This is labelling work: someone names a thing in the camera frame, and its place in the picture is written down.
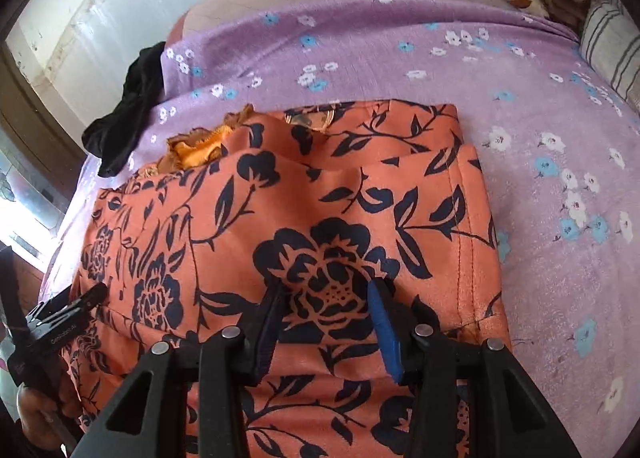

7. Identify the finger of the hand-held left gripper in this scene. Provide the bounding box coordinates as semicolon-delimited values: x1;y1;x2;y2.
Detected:
27;282;109;334

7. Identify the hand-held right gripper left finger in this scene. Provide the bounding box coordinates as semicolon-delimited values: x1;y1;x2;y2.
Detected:
75;281;287;458

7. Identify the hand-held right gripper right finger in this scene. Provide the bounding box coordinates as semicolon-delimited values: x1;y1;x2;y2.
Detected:
367;277;583;458

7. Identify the orange floral garment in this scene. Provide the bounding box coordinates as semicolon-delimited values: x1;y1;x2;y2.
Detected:
62;99;513;458

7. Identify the person's left hand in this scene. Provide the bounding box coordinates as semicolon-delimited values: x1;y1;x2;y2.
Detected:
16;378;68;441

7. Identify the yellow frilled cloth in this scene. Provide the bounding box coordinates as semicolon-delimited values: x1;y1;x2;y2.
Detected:
164;106;253;171

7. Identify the black cloth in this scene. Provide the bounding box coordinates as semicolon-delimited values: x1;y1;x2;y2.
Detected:
81;42;167;178

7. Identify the purple floral bedsheet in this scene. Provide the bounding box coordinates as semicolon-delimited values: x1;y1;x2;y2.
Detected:
37;0;640;458

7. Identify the striped pillow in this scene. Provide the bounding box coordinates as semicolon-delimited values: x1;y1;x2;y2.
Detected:
579;0;640;114

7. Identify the wooden door frame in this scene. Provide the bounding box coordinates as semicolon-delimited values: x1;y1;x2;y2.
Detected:
0;41;88;189

